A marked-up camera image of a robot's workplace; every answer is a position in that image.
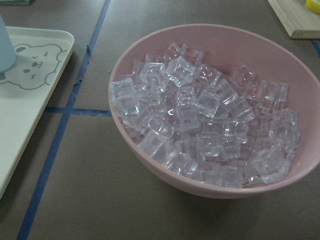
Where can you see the clear ice cubes pile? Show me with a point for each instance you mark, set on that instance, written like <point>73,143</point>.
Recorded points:
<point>204,125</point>

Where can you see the blue plastic cup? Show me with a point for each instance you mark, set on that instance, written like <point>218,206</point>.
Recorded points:
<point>7,52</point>

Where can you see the cream bear tray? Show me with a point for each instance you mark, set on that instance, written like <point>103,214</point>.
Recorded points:
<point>25,89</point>

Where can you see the wooden cutting board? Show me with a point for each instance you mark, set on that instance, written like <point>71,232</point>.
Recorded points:
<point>298,21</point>

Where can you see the half lemon slice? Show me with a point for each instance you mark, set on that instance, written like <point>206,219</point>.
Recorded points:
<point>313,5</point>

